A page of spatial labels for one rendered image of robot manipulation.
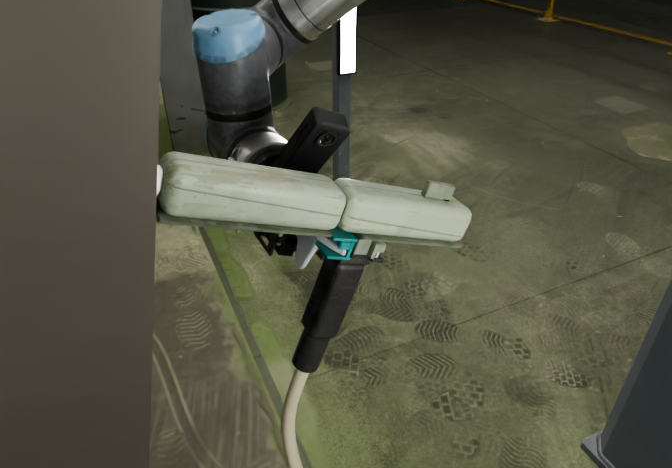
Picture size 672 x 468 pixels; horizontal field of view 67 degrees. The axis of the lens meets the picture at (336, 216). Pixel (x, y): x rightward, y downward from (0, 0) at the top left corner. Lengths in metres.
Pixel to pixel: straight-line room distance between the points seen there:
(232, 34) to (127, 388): 0.53
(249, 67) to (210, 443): 0.90
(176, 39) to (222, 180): 2.02
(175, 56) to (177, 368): 1.42
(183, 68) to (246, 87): 1.76
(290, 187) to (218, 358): 1.09
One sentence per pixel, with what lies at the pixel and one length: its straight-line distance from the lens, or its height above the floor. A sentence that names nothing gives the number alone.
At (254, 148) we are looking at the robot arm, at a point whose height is 0.84.
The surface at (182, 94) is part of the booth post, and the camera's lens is 2.46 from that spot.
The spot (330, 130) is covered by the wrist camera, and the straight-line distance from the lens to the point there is 0.55.
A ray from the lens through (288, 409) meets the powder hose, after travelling 0.61.
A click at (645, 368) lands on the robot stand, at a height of 0.32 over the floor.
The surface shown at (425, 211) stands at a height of 0.85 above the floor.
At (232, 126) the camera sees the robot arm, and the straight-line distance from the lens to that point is 0.69.
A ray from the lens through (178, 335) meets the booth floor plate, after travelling 1.55.
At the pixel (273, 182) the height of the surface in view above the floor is 0.91.
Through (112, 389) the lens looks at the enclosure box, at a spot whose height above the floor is 0.98.
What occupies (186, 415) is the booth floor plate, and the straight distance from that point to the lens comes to 1.37.
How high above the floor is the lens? 1.10
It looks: 32 degrees down
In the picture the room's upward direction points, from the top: straight up
